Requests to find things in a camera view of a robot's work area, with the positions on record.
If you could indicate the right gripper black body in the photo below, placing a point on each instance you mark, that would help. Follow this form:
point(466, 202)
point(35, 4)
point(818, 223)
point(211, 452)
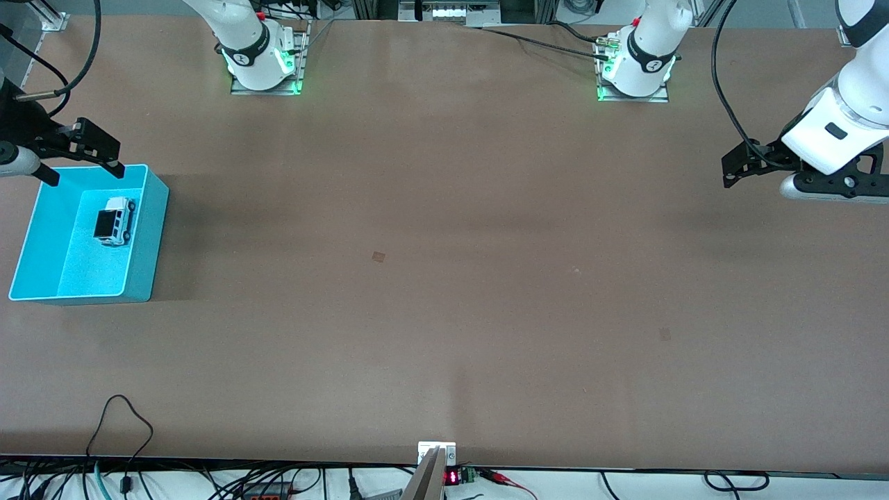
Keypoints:
point(26, 127)

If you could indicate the white jeep toy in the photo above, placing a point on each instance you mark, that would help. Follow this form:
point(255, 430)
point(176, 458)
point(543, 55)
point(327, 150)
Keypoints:
point(114, 221)

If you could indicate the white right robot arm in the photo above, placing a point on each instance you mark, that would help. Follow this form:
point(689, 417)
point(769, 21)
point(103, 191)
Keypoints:
point(250, 48)

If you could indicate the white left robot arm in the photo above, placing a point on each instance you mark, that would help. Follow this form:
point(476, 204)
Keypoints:
point(646, 62)

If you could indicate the turquoise plastic bin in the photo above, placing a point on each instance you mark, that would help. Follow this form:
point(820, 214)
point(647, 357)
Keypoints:
point(90, 278)

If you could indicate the white control box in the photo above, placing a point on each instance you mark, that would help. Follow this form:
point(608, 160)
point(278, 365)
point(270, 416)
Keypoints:
point(451, 10)

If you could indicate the black power strip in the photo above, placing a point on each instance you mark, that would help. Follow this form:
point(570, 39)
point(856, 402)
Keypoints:
point(267, 493)

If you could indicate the green terminal block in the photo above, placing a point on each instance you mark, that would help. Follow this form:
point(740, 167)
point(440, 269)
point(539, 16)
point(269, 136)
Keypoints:
point(469, 474)

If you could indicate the red digit display module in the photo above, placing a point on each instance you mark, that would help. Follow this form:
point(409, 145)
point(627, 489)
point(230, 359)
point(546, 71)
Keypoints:
point(451, 477)

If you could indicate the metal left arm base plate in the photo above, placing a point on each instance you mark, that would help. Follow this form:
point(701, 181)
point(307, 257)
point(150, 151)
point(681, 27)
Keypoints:
point(660, 96)

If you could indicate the aluminium frame corner bracket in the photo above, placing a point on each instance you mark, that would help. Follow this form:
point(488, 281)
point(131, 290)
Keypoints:
point(50, 17)

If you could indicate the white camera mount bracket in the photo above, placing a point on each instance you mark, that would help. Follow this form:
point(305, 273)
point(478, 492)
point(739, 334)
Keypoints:
point(448, 451)

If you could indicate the grey camera mount bar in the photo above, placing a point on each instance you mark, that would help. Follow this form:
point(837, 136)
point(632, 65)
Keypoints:
point(425, 482)

